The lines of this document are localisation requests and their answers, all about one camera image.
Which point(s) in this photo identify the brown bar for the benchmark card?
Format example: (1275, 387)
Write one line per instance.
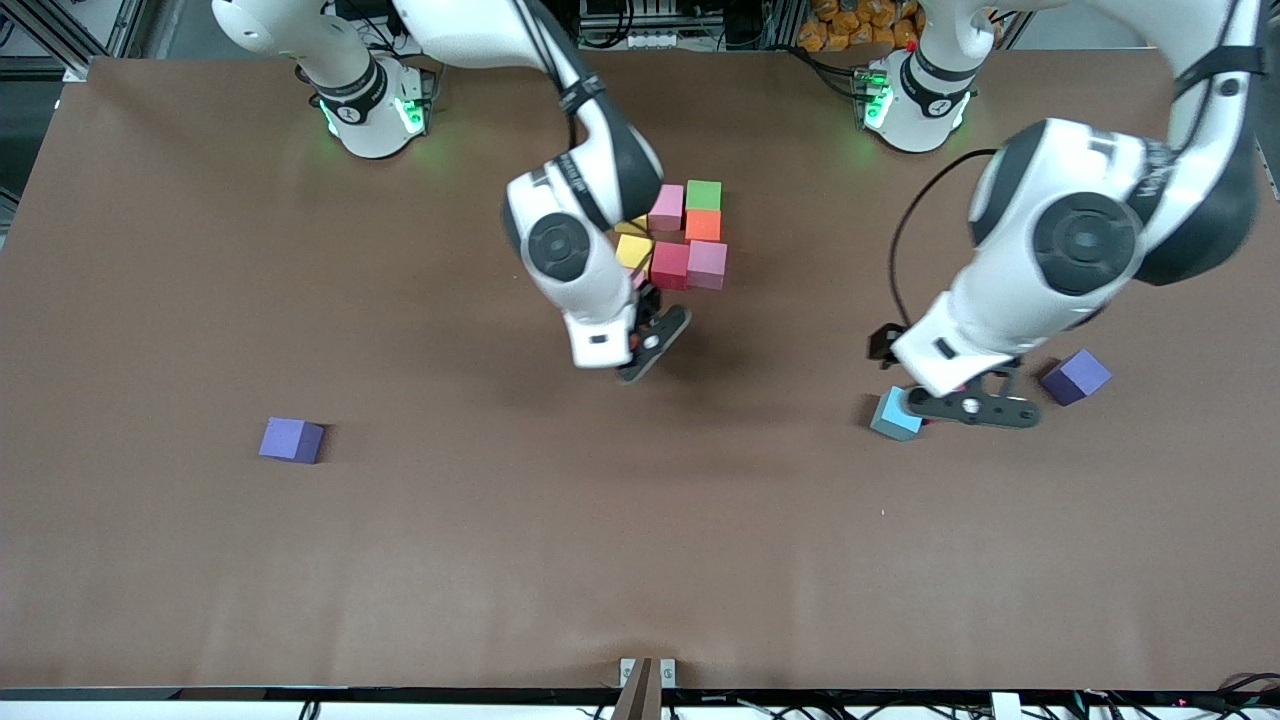
(640, 695)

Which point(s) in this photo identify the orange foam cube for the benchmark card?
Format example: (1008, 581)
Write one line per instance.
(703, 225)

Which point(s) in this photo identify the pinkish red foam cube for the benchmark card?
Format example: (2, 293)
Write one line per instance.
(670, 265)

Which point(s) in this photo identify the grey metal bracket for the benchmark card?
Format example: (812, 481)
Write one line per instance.
(668, 672)

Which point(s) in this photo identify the small white box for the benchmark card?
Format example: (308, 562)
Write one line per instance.
(1005, 707)

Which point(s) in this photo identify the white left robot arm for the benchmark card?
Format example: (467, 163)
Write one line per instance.
(1085, 243)

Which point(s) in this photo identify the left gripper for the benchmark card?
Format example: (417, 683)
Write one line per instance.
(882, 343)

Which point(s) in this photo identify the yellow foam cube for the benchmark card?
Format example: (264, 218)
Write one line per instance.
(632, 227)
(634, 250)

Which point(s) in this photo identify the white power strip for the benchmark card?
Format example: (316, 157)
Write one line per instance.
(430, 25)

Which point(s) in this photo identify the cyan foam cube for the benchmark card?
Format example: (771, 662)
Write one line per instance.
(890, 420)

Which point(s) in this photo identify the green foam cube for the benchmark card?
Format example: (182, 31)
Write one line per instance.
(703, 194)

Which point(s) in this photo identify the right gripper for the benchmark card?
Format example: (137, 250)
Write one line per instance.
(647, 298)

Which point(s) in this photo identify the mauve pink foam cube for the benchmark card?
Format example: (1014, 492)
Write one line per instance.
(668, 207)

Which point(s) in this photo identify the violet foam cube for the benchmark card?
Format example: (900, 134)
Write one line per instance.
(1076, 375)
(290, 438)

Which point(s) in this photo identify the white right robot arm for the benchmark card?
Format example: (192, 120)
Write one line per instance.
(558, 247)

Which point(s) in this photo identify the orange mesh bag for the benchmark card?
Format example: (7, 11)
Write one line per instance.
(850, 25)

